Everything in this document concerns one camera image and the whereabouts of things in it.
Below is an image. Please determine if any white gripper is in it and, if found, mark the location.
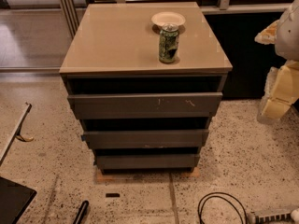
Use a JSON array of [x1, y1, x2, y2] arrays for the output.
[[254, 21, 299, 120]]

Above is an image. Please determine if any grey bottom drawer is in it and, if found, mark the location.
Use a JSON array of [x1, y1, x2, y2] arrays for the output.
[[96, 154, 199, 170]]

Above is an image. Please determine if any grey drawer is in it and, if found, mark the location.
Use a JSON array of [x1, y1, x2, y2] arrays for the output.
[[83, 129, 208, 149], [96, 154, 199, 170], [67, 92, 222, 119]]

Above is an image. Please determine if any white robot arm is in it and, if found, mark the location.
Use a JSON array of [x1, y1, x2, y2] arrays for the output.
[[254, 0, 299, 123]]

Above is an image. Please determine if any grey top drawer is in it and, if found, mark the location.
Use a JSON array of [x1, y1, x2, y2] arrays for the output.
[[67, 92, 222, 119]]

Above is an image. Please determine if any grey middle drawer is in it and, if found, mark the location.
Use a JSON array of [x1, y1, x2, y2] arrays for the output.
[[83, 129, 208, 149]]

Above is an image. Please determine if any grey drawer cabinet beige top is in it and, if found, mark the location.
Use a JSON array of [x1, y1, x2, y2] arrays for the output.
[[60, 2, 232, 163]]

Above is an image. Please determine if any green soda can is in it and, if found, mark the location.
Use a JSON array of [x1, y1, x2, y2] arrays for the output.
[[159, 23, 179, 63]]

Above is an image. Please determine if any white paper bowl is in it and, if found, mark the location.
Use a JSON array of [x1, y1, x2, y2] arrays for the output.
[[151, 12, 185, 27]]

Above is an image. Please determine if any grey power strip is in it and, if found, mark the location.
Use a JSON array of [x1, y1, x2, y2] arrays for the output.
[[247, 207, 297, 224]]

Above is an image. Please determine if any small black floor marker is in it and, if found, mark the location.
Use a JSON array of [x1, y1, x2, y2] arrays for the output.
[[106, 192, 121, 198]]

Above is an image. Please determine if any grey table edge with leg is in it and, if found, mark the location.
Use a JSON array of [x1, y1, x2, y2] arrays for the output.
[[0, 103, 32, 165]]

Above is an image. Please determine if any black panel corner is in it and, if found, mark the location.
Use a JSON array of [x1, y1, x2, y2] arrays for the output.
[[0, 177, 36, 224]]

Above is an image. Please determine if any black cable loop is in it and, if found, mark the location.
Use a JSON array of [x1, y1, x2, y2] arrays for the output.
[[197, 191, 249, 224]]

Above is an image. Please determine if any black curved handle object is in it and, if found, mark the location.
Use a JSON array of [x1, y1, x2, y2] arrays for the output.
[[73, 201, 89, 224]]

